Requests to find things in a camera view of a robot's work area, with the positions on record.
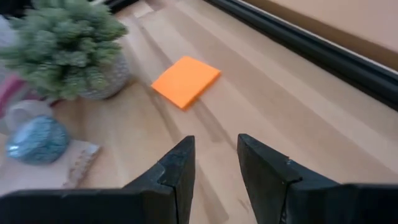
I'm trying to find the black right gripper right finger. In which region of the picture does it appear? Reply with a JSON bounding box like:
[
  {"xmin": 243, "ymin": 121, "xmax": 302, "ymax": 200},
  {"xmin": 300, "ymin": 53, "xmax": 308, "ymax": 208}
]
[{"xmin": 237, "ymin": 133, "xmax": 398, "ymax": 224}]

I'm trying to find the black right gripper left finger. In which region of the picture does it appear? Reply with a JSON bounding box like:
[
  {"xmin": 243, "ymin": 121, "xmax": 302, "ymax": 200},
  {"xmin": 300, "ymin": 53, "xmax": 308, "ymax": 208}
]
[{"xmin": 0, "ymin": 135, "xmax": 196, "ymax": 224}]

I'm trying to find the kraft spiral notebook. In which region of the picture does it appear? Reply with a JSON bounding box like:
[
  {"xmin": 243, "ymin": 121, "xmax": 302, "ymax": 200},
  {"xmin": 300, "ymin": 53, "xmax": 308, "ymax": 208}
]
[{"xmin": 0, "ymin": 136, "xmax": 102, "ymax": 195}]

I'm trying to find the clear tape roll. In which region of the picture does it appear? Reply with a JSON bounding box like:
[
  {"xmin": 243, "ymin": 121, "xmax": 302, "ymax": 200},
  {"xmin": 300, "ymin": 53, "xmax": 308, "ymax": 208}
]
[{"xmin": 0, "ymin": 99, "xmax": 53, "ymax": 135}]

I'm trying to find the orange sticky note pad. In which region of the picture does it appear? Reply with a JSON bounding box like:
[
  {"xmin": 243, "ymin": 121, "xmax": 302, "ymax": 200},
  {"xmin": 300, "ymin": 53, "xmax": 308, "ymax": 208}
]
[{"xmin": 150, "ymin": 55, "xmax": 221, "ymax": 111}]

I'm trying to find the green artificial potted plant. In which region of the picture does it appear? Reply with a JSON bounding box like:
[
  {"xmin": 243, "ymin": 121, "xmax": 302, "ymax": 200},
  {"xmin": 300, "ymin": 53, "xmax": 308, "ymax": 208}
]
[{"xmin": 0, "ymin": 0, "xmax": 131, "ymax": 101}]

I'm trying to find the beige desk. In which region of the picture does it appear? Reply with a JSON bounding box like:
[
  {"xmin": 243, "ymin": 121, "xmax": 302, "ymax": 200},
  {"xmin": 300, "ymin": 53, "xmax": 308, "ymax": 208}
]
[{"xmin": 242, "ymin": 0, "xmax": 398, "ymax": 71}]

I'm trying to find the black aluminium table frame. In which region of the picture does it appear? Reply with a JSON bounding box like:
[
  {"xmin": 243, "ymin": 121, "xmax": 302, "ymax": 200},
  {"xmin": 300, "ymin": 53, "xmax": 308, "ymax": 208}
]
[{"xmin": 105, "ymin": 0, "xmax": 398, "ymax": 111}]

